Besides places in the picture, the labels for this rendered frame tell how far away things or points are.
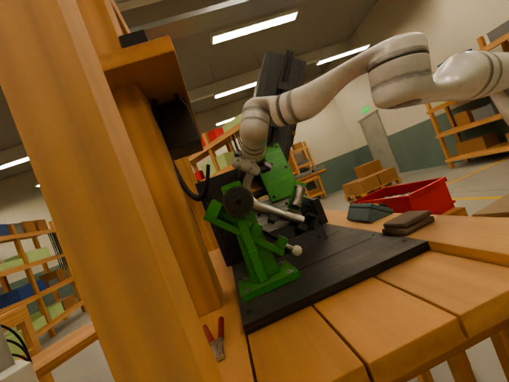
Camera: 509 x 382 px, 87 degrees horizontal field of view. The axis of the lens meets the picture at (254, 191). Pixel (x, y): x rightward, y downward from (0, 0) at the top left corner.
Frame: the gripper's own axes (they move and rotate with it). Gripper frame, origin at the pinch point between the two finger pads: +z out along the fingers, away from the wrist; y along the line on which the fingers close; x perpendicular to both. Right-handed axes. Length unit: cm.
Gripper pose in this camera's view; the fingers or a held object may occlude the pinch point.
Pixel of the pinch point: (253, 168)
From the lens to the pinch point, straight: 95.1
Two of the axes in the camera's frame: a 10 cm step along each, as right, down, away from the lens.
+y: -9.1, -4.0, 1.0
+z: -0.2, 2.9, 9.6
